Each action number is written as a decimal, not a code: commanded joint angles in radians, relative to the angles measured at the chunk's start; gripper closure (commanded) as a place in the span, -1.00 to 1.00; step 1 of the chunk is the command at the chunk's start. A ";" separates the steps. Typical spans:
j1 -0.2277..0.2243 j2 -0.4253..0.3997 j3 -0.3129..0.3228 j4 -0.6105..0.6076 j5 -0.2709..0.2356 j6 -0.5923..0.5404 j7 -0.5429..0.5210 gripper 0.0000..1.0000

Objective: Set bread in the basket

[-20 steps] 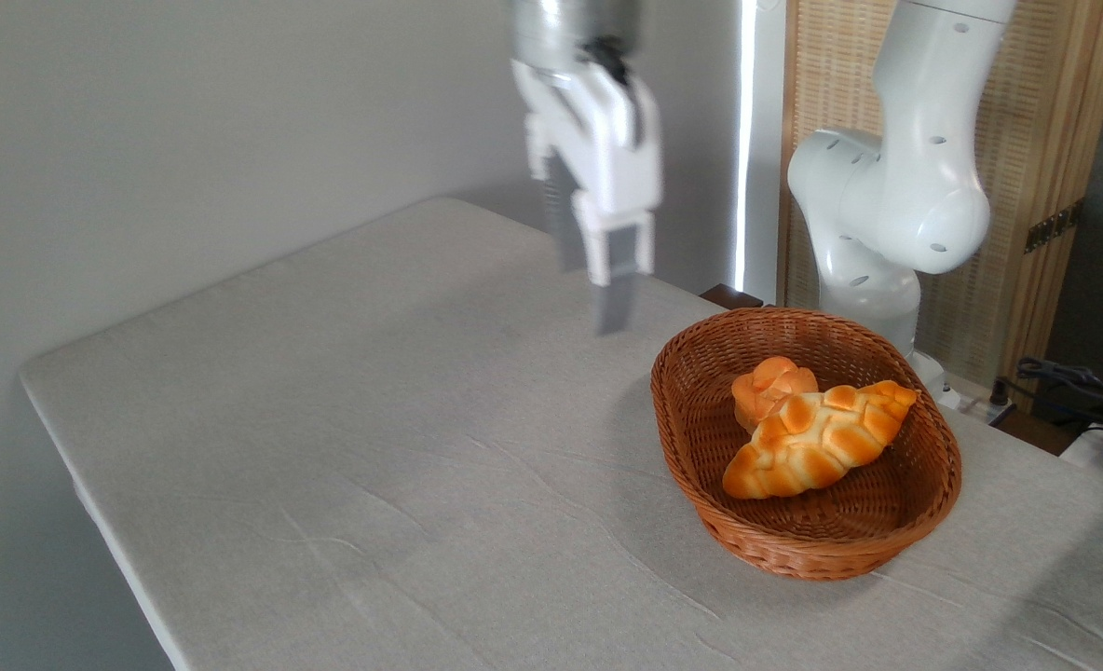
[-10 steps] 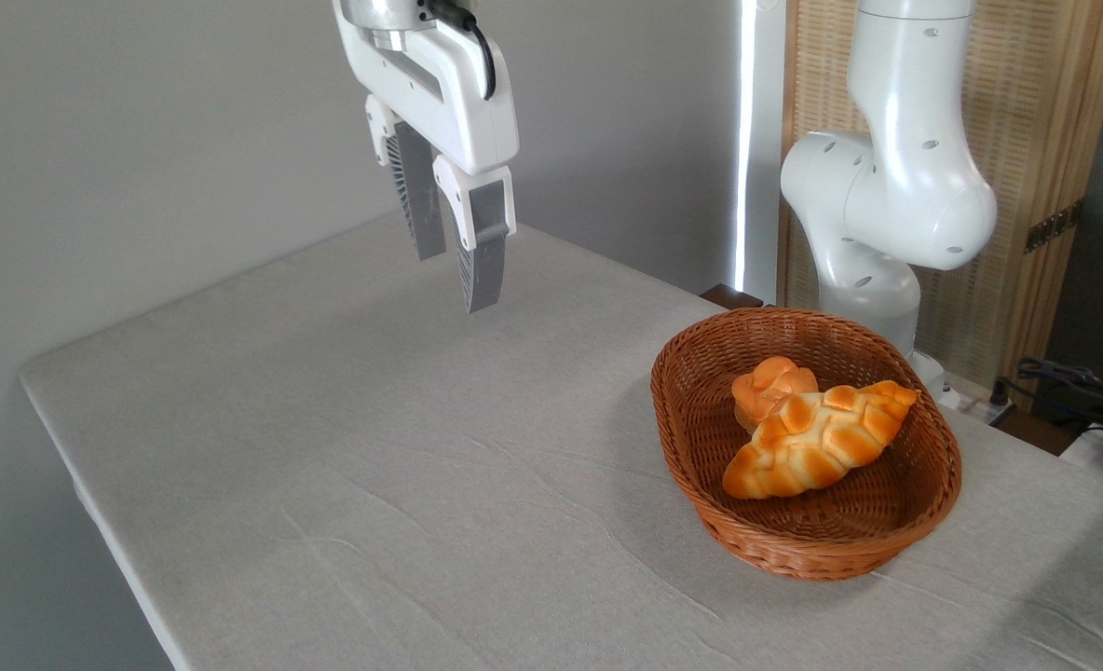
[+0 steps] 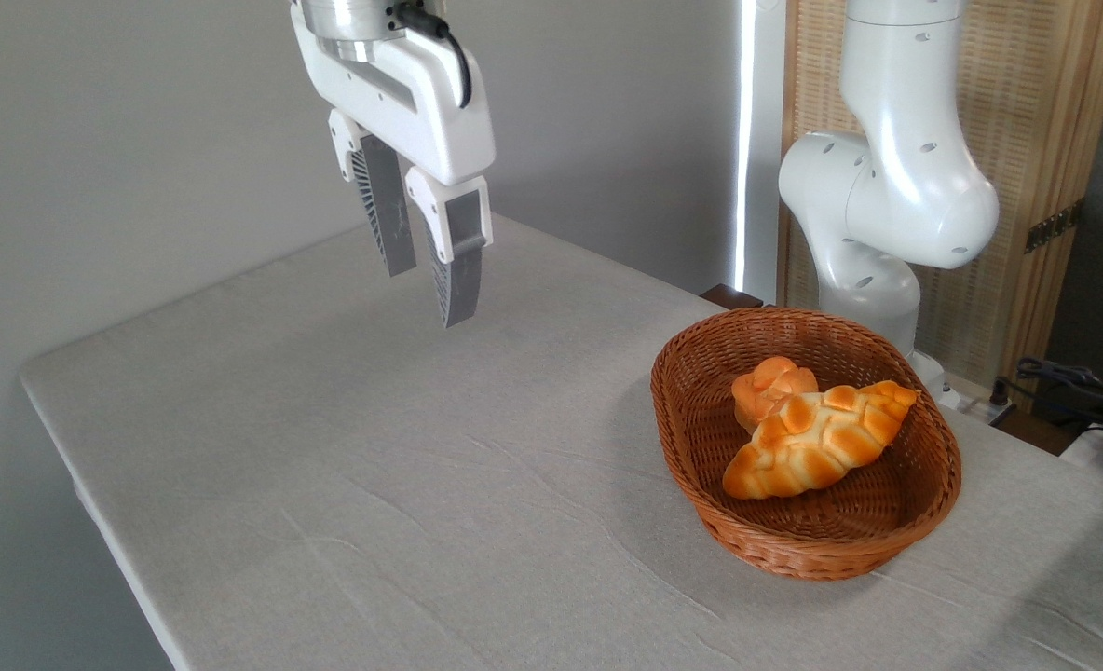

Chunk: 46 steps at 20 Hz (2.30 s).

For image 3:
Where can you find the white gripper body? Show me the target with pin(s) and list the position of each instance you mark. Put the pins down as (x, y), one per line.
(421, 112)

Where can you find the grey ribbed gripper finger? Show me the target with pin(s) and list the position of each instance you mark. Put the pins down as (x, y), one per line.
(463, 270)
(386, 205)

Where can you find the long braided bread loaf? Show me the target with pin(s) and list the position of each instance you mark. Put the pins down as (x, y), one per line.
(822, 438)

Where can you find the round knotted bread roll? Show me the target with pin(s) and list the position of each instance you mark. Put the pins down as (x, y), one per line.
(766, 382)

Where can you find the brown oval wicker basket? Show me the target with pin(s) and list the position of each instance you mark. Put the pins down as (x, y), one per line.
(794, 545)

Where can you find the dark brown wooden furniture corner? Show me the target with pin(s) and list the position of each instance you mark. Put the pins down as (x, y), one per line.
(730, 296)

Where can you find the light grey tablecloth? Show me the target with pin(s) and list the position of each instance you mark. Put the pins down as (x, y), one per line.
(421, 559)

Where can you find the white power strip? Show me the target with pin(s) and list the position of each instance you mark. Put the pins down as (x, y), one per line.
(980, 407)

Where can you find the wooden bamboo folding screen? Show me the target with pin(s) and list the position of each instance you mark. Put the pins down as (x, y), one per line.
(1027, 93)

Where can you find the dark metal screen hinge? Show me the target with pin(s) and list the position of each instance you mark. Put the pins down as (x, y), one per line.
(1053, 226)

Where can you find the white vertical post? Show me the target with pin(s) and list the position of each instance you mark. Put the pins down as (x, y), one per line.
(764, 140)

